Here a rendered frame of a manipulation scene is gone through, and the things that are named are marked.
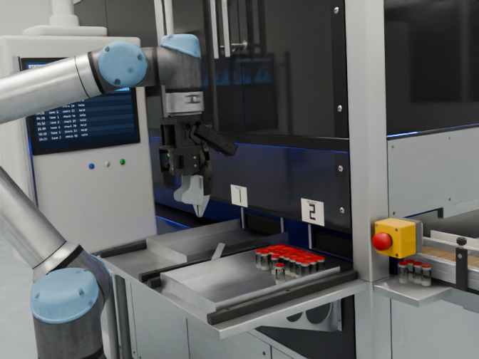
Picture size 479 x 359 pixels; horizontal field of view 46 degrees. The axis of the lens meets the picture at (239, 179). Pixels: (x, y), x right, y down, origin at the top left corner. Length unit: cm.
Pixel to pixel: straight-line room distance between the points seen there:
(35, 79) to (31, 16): 571
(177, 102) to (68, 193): 95
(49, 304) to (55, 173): 97
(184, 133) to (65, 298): 38
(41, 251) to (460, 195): 102
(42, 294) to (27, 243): 16
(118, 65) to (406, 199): 76
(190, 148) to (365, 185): 42
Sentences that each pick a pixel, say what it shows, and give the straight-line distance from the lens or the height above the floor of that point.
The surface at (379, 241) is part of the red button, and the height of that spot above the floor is 100.
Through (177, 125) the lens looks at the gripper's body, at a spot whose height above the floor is 128.
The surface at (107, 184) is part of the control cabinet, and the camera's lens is 204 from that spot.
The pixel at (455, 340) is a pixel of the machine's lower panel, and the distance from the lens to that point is 166.
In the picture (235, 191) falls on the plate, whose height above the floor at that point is 103.
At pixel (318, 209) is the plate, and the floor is 103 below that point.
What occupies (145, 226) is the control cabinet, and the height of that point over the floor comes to 85.
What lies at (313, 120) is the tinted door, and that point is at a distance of 141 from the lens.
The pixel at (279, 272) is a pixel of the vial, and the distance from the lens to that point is 133.
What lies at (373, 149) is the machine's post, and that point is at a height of 119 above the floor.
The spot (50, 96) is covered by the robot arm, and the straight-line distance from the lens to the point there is 100.
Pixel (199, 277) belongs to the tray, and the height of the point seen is 88.
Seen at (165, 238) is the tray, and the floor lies 90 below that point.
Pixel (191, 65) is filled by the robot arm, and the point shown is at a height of 139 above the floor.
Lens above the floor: 134
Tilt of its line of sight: 9 degrees down
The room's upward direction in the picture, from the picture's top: 4 degrees counter-clockwise
